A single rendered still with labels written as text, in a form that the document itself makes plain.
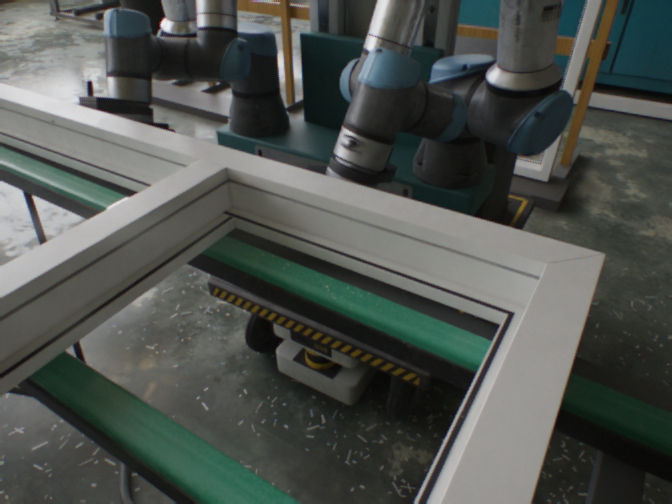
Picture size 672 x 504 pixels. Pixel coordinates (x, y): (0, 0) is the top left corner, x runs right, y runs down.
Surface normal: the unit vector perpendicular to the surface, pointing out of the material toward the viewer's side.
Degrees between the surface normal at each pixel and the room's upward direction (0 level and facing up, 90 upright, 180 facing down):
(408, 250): 90
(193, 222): 90
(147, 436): 0
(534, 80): 51
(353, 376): 0
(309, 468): 0
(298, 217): 90
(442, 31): 90
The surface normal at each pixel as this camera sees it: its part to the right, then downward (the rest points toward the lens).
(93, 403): 0.00, -0.81
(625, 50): -0.54, 0.50
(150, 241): 0.85, 0.30
